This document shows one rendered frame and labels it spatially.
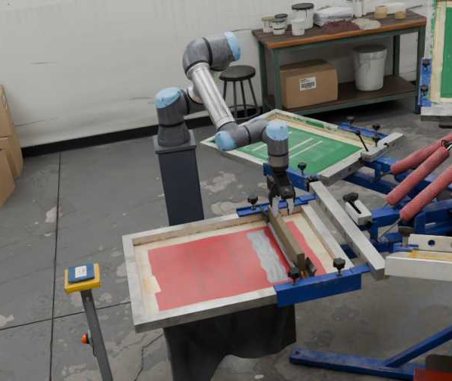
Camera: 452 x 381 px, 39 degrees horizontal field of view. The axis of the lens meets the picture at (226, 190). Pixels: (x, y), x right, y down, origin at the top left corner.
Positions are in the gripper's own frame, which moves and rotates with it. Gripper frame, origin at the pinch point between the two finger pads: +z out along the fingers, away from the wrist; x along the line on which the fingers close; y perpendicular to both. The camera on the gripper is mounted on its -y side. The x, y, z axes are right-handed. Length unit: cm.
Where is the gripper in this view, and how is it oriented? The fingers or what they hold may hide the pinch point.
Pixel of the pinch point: (283, 214)
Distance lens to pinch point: 235.5
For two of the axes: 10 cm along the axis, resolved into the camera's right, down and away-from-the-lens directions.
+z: 0.8, 8.8, 4.7
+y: -2.3, -4.4, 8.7
